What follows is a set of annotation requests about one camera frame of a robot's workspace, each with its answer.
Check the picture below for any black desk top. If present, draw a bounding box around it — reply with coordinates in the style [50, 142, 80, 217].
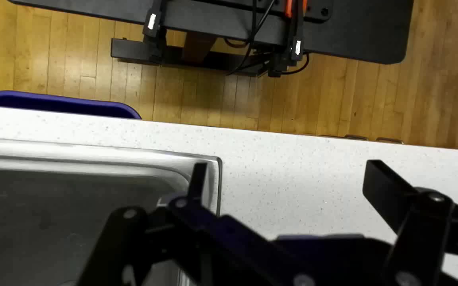
[9, 0, 417, 67]

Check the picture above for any blue plastic bin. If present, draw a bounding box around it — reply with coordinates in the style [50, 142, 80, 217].
[0, 90, 144, 121]

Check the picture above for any black desk cable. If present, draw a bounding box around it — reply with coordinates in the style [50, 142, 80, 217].
[223, 0, 314, 77]

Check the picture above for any black desk frame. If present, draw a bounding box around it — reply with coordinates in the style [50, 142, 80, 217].
[110, 0, 309, 79]

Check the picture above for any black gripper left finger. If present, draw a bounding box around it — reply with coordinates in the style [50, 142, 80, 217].
[77, 161, 315, 286]

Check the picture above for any stainless steel double sink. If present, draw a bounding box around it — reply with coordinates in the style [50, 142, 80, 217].
[0, 137, 223, 286]

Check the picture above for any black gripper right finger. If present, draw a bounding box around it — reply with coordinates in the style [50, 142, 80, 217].
[363, 160, 458, 286]

